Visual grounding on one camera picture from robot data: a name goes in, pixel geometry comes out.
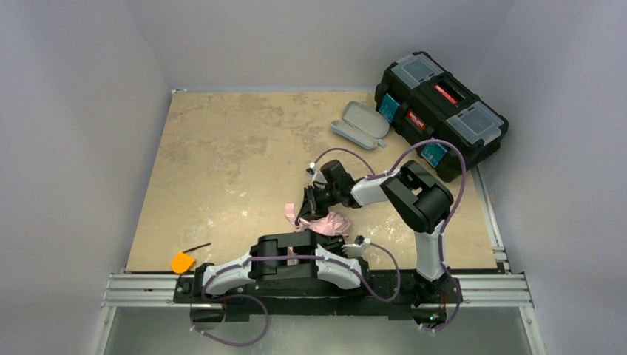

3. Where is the pink and black folding umbrella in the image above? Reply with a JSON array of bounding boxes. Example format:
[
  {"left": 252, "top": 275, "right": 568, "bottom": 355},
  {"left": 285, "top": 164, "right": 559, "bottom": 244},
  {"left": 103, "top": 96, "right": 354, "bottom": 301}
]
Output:
[{"left": 284, "top": 203, "right": 351, "bottom": 257}]

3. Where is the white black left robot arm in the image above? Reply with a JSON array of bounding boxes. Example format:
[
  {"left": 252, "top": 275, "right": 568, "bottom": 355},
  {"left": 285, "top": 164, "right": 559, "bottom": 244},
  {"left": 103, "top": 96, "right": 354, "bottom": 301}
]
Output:
[{"left": 192, "top": 230, "right": 368, "bottom": 297}]

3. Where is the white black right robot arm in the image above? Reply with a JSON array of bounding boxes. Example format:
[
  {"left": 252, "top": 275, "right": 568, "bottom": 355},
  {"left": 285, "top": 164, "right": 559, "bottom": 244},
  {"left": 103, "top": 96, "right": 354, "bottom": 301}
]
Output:
[{"left": 295, "top": 159, "right": 454, "bottom": 293}]

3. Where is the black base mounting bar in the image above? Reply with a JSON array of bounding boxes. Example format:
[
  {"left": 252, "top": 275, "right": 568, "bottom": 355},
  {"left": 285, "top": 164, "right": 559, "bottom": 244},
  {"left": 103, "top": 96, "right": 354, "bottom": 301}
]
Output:
[{"left": 173, "top": 269, "right": 462, "bottom": 325}]

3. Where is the light blue glasses case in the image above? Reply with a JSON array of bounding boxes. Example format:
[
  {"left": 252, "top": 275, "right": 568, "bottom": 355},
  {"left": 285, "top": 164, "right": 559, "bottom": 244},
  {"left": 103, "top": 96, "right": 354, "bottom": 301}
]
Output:
[{"left": 331, "top": 101, "right": 390, "bottom": 150}]

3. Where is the black toolbox with clear lids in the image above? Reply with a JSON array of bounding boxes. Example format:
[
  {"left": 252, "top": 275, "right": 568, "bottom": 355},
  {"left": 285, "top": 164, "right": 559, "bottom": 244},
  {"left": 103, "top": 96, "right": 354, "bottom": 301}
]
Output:
[{"left": 375, "top": 52, "right": 509, "bottom": 182}]

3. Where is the orange and black tool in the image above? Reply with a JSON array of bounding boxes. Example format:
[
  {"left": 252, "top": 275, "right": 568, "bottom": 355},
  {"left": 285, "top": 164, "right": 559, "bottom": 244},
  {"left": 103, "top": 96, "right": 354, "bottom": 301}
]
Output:
[{"left": 170, "top": 242, "right": 211, "bottom": 275}]

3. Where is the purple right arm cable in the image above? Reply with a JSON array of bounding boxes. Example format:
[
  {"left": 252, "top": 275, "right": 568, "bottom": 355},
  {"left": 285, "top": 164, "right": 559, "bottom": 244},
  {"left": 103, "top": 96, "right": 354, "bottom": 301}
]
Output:
[{"left": 308, "top": 139, "right": 469, "bottom": 334}]

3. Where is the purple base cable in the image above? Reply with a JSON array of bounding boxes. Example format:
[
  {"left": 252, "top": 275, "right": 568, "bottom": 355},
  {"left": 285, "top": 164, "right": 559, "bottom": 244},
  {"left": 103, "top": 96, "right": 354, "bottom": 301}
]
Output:
[{"left": 188, "top": 286, "right": 271, "bottom": 345}]

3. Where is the aluminium rail frame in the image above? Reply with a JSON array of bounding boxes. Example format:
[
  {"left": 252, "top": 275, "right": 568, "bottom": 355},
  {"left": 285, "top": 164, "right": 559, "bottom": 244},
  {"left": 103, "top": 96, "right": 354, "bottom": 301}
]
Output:
[{"left": 92, "top": 269, "right": 546, "bottom": 354}]

